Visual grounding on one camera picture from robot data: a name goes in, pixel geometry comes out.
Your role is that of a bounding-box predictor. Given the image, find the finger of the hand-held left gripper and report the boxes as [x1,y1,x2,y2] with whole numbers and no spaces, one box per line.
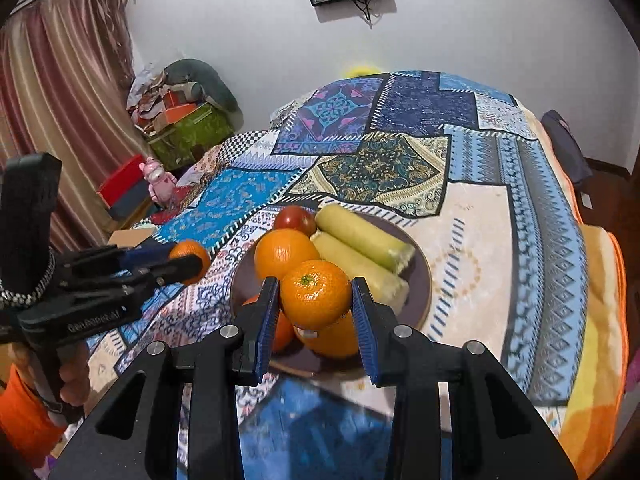
[62,242,178,281]
[75,254,204,311]

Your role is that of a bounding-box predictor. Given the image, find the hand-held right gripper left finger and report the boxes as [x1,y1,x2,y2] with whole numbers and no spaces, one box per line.
[47,276,281,480]

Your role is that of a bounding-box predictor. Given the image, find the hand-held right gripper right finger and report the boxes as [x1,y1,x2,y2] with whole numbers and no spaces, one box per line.
[350,276,578,480]

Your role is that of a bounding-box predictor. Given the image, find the small orange mandarin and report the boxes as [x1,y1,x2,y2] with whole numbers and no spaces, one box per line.
[168,240,212,286]

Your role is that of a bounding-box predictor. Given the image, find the large orange with sticker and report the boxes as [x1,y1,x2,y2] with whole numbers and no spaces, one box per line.
[292,310,363,359]

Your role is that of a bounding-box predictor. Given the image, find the yellow-green corn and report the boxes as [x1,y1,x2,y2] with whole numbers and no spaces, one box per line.
[310,231,410,311]
[314,203,416,271]

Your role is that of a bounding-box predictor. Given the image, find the brown oval plate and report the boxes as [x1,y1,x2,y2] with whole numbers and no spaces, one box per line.
[229,202,433,381]

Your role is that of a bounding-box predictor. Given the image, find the small red tomato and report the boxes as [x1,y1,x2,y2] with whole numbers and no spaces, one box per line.
[273,206,318,238]

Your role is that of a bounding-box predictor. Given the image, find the person's left forearm orange sleeve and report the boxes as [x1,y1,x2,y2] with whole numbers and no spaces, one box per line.
[0,365,68,466]

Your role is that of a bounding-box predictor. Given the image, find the person's left hand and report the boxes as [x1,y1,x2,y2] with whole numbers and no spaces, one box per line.
[60,344,93,407]

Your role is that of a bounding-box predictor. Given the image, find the plain cardboard box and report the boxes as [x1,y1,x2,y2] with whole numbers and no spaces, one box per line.
[106,227,161,248]

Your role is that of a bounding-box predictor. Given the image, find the dark grey box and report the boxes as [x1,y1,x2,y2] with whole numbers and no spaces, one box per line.
[107,192,151,221]

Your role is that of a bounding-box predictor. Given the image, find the pink toy figure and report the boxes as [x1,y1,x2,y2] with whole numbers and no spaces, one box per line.
[142,156,177,207]

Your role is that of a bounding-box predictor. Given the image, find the red box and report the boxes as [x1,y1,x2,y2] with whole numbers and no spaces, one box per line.
[96,154,151,206]

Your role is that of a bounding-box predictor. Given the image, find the yellow-green corn on plate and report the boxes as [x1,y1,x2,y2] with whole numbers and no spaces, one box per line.
[314,203,416,271]

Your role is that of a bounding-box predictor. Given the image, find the brown striped curtain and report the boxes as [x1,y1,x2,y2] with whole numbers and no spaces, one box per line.
[0,0,151,256]

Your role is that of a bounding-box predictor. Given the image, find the blue patterned bedsheet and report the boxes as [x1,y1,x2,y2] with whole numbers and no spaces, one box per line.
[85,70,588,480]

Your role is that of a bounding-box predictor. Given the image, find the orange box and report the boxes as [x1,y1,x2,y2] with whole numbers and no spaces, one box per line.
[155,89,198,126]

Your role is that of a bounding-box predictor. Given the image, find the grey cushion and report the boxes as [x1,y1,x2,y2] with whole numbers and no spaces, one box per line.
[164,58,240,113]

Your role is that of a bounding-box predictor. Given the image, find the orange yellow fleece blanket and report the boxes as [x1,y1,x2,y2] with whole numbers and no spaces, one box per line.
[515,100,631,478]

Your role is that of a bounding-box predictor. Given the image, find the dark cloth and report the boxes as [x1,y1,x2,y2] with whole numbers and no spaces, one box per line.
[541,109,593,193]

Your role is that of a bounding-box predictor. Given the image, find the black white braided strap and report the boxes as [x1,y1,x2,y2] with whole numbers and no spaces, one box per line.
[0,250,57,311]

